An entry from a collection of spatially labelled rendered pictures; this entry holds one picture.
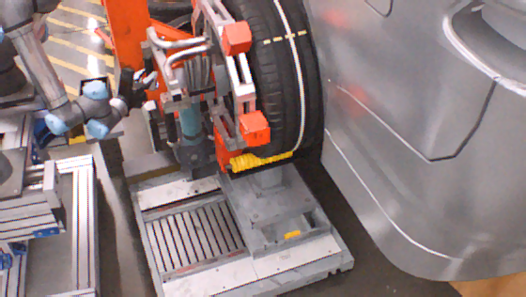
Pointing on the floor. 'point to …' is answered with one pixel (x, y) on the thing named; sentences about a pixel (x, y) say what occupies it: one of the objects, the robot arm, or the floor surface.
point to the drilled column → (112, 156)
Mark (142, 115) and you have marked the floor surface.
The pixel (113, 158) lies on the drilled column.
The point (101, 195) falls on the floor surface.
